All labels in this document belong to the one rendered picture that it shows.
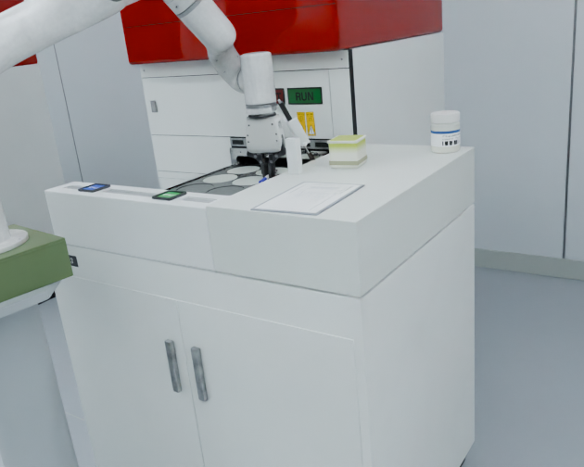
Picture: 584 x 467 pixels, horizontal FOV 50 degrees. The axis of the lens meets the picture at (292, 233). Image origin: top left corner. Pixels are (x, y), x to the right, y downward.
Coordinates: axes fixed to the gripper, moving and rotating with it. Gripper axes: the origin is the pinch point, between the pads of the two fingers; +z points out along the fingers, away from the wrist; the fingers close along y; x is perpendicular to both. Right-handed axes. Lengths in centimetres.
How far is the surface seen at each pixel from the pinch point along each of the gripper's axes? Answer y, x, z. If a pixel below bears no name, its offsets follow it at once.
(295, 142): -16.3, 23.0, -12.0
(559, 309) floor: -86, -110, 92
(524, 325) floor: -71, -93, 92
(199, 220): -1.9, 47.4, -0.9
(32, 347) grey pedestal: 38, 60, 25
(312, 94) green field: -10.2, -15.0, -18.0
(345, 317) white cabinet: -34, 57, 15
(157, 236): 11.4, 43.5, 4.2
